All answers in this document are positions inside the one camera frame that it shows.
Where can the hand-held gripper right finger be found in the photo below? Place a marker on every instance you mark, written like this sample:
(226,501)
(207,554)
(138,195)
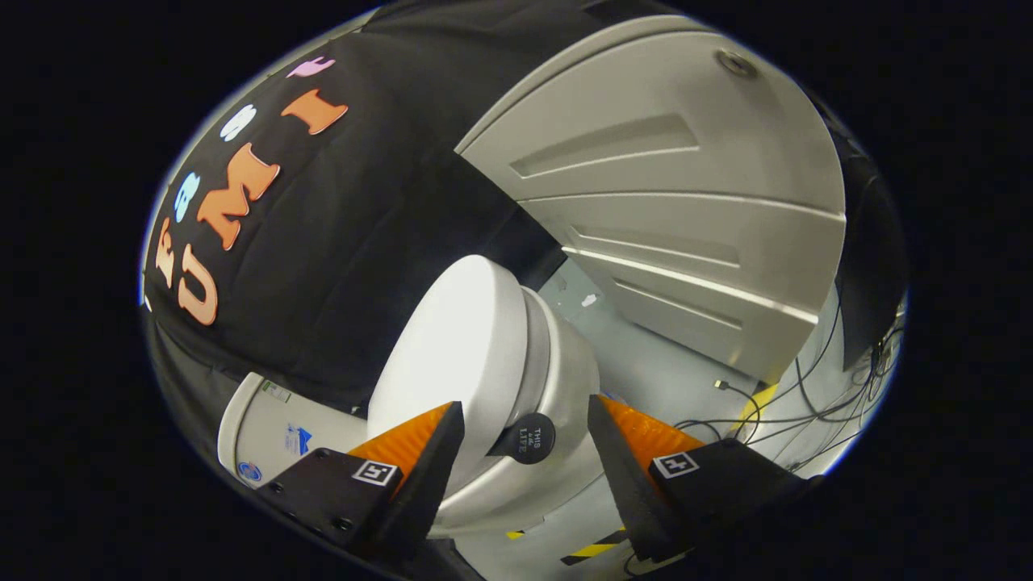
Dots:
(625,492)

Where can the white toilet bowl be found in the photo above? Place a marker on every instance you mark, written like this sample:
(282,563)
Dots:
(565,387)

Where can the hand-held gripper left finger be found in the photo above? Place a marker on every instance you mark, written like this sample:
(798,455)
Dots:
(424,492)

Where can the white drawer cabinet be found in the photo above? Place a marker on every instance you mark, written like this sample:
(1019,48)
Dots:
(662,202)

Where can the yellow black floor tape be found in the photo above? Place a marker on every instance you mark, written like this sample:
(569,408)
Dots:
(593,550)

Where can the white toilet lid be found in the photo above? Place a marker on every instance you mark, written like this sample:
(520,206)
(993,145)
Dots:
(452,347)

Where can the black backdrop cloth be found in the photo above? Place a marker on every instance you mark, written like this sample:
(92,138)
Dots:
(363,242)

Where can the white toilet tank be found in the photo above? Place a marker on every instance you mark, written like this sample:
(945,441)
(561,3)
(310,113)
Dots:
(274,428)

